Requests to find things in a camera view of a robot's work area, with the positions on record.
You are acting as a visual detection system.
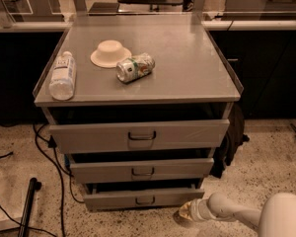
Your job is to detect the grey middle drawer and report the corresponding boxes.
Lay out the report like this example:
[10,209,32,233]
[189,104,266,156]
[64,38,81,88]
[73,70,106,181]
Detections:
[70,158,213,184]

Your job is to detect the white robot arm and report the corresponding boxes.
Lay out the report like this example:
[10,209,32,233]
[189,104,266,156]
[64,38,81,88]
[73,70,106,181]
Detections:
[179,193,296,237]

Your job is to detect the white upturned bowl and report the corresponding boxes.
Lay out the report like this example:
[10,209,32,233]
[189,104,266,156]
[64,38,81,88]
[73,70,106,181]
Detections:
[91,39,131,68]

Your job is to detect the black pole on floor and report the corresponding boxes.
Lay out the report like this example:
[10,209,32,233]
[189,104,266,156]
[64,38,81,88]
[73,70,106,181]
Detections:
[18,178,41,237]

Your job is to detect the grey drawer cabinet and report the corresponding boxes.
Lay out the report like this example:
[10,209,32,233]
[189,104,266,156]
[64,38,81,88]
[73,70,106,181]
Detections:
[33,13,245,196]

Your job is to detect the clear plastic water bottle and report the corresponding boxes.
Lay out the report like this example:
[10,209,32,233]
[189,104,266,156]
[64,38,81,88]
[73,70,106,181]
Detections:
[48,51,76,101]

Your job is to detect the grey top drawer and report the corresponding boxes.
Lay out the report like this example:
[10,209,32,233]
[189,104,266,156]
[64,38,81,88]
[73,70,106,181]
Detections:
[50,119,229,154]

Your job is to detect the grey drawer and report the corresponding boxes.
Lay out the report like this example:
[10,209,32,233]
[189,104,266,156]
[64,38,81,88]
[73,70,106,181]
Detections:
[84,179,204,211]
[50,119,229,154]
[70,158,213,184]

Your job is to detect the black floor cable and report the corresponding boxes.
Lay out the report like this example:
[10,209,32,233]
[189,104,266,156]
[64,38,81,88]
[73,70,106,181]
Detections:
[0,190,58,237]
[33,123,87,237]

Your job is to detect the grey bottom drawer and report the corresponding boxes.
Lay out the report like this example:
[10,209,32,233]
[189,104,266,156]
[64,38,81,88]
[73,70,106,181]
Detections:
[84,179,204,211]

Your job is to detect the green silver soda can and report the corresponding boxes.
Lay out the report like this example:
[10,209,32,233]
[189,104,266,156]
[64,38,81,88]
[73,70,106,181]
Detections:
[116,53,155,83]

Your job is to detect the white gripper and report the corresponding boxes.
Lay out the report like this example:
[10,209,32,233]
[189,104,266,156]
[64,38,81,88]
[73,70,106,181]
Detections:
[179,198,213,222]

